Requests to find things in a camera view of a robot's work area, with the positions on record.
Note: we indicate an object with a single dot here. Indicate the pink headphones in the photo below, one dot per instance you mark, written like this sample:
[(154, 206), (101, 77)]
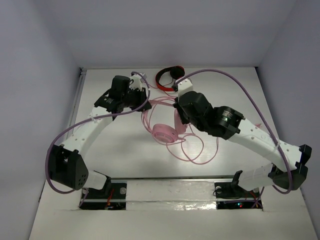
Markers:
[(163, 133)]

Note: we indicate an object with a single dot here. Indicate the red black headphones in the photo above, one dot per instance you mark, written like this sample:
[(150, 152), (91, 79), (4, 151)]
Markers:
[(175, 72)]

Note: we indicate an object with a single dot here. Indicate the aluminium rail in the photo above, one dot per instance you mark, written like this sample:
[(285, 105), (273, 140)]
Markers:
[(212, 177)]

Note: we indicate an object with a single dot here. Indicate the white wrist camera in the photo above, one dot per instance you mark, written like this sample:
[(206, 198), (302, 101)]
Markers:
[(183, 87), (136, 82)]

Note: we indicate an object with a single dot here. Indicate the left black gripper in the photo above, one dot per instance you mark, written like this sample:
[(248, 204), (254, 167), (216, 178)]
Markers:
[(141, 97)]

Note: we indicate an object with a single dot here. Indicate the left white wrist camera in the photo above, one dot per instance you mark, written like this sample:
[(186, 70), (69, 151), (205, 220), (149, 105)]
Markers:
[(136, 82)]

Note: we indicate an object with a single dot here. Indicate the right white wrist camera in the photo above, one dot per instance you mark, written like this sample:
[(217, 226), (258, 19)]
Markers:
[(183, 87)]

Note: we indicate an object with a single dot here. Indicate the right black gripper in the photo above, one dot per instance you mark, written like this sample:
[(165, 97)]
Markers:
[(179, 108)]

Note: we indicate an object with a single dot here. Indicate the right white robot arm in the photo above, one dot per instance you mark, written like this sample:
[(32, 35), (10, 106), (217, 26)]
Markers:
[(287, 168)]

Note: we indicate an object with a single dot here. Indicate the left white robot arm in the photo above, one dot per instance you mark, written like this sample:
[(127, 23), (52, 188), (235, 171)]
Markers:
[(65, 159)]

